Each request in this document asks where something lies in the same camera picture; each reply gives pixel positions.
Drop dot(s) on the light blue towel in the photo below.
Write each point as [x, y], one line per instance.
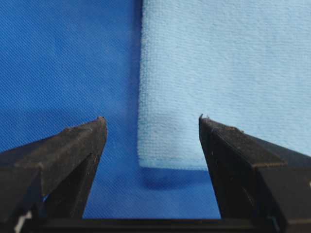
[243, 63]

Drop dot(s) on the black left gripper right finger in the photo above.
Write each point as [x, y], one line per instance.
[260, 187]

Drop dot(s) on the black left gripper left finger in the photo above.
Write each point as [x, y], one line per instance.
[51, 177]

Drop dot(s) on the dark blue table cloth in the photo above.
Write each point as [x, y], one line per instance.
[67, 62]

